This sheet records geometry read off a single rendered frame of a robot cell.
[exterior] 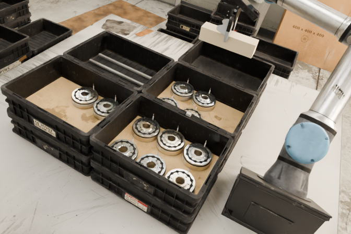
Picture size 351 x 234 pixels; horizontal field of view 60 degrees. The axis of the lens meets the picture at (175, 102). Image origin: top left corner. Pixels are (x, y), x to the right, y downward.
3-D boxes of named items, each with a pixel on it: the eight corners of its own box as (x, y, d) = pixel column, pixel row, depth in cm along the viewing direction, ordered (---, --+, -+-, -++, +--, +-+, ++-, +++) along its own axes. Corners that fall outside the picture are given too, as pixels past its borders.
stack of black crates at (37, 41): (47, 54, 262) (42, 16, 240) (75, 66, 255) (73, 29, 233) (8, 75, 233) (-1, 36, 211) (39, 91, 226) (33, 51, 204)
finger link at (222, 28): (213, 38, 129) (221, 16, 125) (226, 43, 128) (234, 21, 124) (211, 38, 126) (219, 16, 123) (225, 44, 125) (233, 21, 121)
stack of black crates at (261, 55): (278, 95, 269) (299, 51, 240) (271, 115, 247) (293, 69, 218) (235, 79, 278) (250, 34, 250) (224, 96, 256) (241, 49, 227)
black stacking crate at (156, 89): (249, 116, 137) (257, 96, 129) (225, 159, 115) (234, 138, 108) (172, 81, 148) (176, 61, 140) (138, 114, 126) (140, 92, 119)
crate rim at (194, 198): (233, 142, 109) (234, 138, 108) (197, 206, 88) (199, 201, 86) (139, 96, 120) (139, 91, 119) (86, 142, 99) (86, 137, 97)
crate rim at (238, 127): (256, 100, 131) (258, 95, 129) (233, 142, 109) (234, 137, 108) (175, 64, 142) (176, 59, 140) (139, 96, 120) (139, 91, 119)
